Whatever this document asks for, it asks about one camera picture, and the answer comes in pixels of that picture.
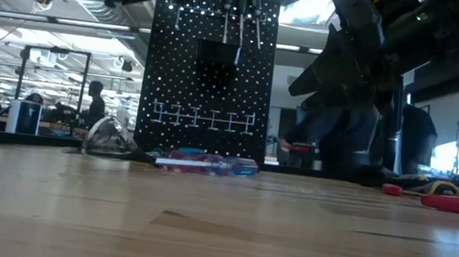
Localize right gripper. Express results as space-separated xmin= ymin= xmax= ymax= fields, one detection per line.
xmin=286 ymin=0 xmax=420 ymax=121

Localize blue clear-handled screwdriver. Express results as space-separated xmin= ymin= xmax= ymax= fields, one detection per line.
xmin=152 ymin=149 xmax=261 ymax=181

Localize teal black-handled screwdriver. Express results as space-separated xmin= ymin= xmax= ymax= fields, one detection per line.
xmin=175 ymin=145 xmax=208 ymax=158

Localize clear plastic bag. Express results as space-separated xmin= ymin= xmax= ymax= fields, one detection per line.
xmin=79 ymin=113 xmax=160 ymax=165

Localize red-handled pliers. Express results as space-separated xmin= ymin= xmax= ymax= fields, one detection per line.
xmin=419 ymin=191 xmax=459 ymax=216

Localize black metal peg board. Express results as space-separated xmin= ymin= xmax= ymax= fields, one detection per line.
xmin=131 ymin=0 xmax=282 ymax=167

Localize ceiling light strip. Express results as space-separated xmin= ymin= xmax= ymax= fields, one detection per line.
xmin=0 ymin=8 xmax=152 ymax=34
xmin=274 ymin=43 xmax=325 ymax=55

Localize tall black pillar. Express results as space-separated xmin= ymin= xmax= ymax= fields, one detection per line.
xmin=377 ymin=76 xmax=407 ymax=176

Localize black plastic bin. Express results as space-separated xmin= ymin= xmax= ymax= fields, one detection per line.
xmin=193 ymin=38 xmax=244 ymax=81

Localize black metal frame stand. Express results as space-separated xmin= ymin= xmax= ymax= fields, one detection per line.
xmin=11 ymin=44 xmax=93 ymax=138

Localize silver wire ring rack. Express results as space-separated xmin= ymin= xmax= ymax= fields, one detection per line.
xmin=148 ymin=99 xmax=257 ymax=137

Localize black aluminium table frame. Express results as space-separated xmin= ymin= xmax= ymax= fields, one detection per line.
xmin=0 ymin=128 xmax=459 ymax=201

